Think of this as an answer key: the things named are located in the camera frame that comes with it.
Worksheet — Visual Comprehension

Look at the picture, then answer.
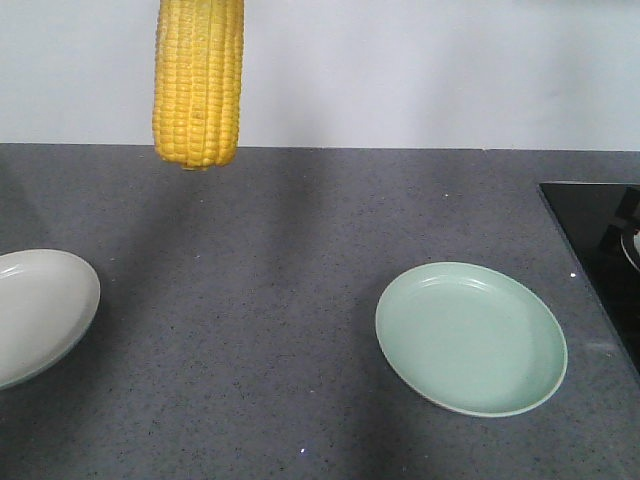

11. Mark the black gas cooktop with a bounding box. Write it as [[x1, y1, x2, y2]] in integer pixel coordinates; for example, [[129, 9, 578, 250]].
[[540, 182, 639, 370]]

